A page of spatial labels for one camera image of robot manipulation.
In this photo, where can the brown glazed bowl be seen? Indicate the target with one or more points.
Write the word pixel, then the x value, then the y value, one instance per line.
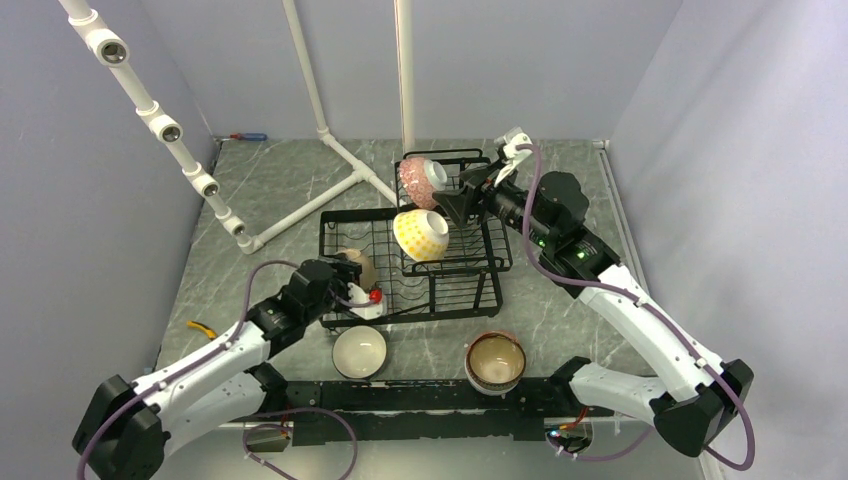
pixel 495 362

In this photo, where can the teal white bowl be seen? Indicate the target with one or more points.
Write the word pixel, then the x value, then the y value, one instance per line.
pixel 359 352

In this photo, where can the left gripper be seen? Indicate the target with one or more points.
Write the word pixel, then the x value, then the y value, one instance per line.
pixel 346 271

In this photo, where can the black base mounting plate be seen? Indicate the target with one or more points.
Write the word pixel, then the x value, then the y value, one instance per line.
pixel 421 409

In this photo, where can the black wire dish rack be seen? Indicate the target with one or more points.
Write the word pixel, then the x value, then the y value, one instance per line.
pixel 427 268

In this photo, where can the red patterned bowl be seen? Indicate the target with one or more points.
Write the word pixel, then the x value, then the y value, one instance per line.
pixel 421 177

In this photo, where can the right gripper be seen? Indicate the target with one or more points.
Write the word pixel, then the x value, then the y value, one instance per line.
pixel 477 176

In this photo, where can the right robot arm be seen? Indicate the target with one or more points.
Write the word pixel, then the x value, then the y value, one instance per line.
pixel 695 400

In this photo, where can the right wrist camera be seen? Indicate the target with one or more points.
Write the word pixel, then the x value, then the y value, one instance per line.
pixel 514 147

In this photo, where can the blue yellow patterned bowl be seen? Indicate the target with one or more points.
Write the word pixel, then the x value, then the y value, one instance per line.
pixel 423 235

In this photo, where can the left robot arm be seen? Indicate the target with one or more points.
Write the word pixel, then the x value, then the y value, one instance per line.
pixel 130 427

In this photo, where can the red blue screwdriver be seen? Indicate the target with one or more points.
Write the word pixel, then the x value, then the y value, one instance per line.
pixel 252 137

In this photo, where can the yellow handled pliers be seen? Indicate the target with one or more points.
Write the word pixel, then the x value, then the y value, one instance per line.
pixel 200 327

